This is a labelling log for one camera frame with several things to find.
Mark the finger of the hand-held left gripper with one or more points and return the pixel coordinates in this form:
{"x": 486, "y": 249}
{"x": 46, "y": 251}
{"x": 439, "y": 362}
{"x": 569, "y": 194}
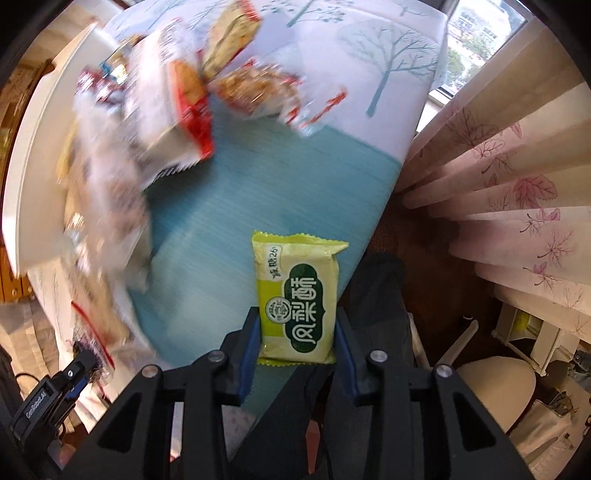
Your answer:
{"x": 74, "y": 376}

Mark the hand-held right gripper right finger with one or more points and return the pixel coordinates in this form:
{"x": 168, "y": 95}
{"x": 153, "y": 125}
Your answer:
{"x": 346, "y": 369}

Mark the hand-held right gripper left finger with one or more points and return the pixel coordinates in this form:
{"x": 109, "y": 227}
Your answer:
{"x": 249, "y": 364}

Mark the green snack packet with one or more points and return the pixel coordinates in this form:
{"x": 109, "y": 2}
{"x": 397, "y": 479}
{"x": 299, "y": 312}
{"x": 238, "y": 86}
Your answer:
{"x": 295, "y": 295}

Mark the pile of snack packets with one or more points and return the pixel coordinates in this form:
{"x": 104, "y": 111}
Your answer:
{"x": 106, "y": 217}

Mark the white plastic basket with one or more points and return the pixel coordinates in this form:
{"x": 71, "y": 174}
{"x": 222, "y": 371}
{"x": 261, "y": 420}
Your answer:
{"x": 37, "y": 161}

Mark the wooden desk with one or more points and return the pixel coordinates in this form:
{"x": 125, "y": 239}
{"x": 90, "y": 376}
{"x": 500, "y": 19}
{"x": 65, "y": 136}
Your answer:
{"x": 11, "y": 284}

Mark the white round stool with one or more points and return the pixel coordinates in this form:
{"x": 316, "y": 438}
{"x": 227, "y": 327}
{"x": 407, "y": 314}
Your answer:
{"x": 494, "y": 392}

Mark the white small rack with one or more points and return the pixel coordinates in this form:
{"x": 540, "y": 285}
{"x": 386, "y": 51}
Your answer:
{"x": 531, "y": 332}

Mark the white plastic bag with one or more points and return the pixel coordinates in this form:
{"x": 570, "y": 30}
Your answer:
{"x": 549, "y": 438}

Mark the beige leaf print curtain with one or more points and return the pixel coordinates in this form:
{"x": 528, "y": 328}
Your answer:
{"x": 508, "y": 194}

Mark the red edged cracker packet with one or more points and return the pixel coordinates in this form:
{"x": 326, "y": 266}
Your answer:
{"x": 180, "y": 106}

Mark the clear peanut candy packet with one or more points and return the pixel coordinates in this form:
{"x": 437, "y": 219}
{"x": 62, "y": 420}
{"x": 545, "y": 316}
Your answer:
{"x": 258, "y": 87}

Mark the large window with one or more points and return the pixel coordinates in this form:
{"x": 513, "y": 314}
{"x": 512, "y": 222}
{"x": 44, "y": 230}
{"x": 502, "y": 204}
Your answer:
{"x": 485, "y": 37}

